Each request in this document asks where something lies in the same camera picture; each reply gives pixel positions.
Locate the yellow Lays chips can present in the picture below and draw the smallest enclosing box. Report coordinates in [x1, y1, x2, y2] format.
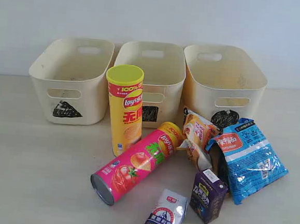
[106, 64, 144, 156]

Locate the orange noodle packet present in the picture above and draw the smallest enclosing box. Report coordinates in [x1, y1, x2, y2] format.
[177, 110, 220, 171]

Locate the pink Lays chips can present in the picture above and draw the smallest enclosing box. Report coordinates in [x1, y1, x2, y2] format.
[90, 122, 184, 205]

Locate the blue noodle packet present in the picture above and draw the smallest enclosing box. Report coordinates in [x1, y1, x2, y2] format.
[206, 118, 289, 205]

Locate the cream bin with square mark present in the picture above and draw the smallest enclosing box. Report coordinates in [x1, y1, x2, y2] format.
[115, 41, 186, 128]

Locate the cream bin with circle mark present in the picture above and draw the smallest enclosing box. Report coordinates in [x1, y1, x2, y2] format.
[182, 45, 268, 127]

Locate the cream bin with triangle mark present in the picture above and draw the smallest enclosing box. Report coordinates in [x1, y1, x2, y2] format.
[29, 38, 115, 125]

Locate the purple drink carton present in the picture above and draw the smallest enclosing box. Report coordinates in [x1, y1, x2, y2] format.
[190, 169, 228, 224]

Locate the white blue milk pouch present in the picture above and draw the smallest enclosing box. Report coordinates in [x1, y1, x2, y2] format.
[145, 188, 188, 224]

